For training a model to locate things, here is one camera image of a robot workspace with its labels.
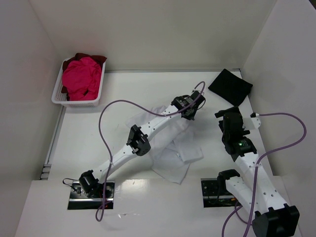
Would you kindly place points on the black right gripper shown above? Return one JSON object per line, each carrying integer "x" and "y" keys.
{"x": 227, "y": 112}

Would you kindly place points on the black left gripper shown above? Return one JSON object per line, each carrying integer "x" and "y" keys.
{"x": 188, "y": 113}

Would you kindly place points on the white t shirt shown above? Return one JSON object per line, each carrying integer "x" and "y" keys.
{"x": 173, "y": 150}

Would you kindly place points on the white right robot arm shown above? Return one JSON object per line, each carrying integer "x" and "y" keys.
{"x": 269, "y": 214}

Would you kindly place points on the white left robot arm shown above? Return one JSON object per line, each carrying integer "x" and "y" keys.
{"x": 138, "y": 141}

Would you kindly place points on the folded black t shirt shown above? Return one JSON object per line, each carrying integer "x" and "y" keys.
{"x": 230, "y": 87}

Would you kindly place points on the dark red t shirt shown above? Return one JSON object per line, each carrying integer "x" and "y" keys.
{"x": 98, "y": 58}

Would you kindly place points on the pink t shirt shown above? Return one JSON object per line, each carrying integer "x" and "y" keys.
{"x": 81, "y": 76}

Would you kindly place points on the white plastic basket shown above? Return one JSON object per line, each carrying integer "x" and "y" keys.
{"x": 60, "y": 98}

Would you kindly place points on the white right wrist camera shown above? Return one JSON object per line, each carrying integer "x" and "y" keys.
{"x": 251, "y": 122}

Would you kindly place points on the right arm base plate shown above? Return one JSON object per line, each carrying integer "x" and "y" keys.
{"x": 214, "y": 196}

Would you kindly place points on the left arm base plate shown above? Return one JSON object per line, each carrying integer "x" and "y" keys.
{"x": 79, "y": 200}

